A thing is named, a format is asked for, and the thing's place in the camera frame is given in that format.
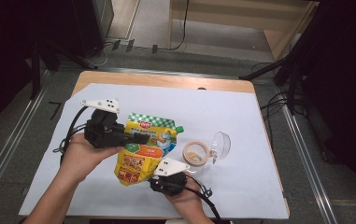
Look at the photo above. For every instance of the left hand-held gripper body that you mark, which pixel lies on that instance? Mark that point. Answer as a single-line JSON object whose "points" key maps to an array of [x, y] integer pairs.
{"points": [[102, 133]]}

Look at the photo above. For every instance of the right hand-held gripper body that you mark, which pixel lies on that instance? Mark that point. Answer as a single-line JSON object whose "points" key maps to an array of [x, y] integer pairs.
{"points": [[171, 183]]}

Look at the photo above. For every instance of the yellow green spout pouch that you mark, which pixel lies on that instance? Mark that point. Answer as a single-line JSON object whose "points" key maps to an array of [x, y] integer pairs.
{"points": [[144, 158]]}

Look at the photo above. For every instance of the clear glass jar with lid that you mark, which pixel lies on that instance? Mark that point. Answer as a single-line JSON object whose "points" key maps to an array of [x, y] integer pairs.
{"points": [[195, 154]]}

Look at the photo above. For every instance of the person's right hand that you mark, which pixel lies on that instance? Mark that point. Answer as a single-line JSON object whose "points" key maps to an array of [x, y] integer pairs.
{"points": [[188, 200]]}

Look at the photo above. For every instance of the person's left hand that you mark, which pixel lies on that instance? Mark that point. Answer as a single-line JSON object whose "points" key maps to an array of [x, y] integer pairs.
{"points": [[80, 160]]}

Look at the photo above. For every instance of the white flat object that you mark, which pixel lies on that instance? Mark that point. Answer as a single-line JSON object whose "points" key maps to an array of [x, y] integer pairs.
{"points": [[174, 222]]}

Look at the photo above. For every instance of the white paper sheet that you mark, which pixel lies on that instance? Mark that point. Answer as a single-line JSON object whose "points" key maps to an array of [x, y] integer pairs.
{"points": [[244, 193]]}

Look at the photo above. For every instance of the black power plug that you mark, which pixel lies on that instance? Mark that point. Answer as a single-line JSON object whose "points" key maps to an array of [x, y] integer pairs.
{"points": [[116, 45], [130, 45]]}

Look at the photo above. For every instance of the black metal stand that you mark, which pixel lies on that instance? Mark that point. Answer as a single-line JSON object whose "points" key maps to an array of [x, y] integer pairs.
{"points": [[36, 71], [292, 65]]}

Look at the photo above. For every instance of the black cabinet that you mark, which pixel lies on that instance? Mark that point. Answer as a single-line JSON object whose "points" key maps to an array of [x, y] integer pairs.
{"points": [[88, 25]]}

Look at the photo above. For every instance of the dark curtain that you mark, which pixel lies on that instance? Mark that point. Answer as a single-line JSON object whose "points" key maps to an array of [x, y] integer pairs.
{"points": [[350, 93], [4, 46]]}

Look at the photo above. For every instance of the light wooden shelf unit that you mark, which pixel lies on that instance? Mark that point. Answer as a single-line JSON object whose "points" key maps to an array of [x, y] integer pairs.
{"points": [[244, 18]]}

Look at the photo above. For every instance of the metal floor rail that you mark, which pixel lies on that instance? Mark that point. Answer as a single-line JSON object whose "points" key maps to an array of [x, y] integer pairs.
{"points": [[306, 161], [13, 143]]}

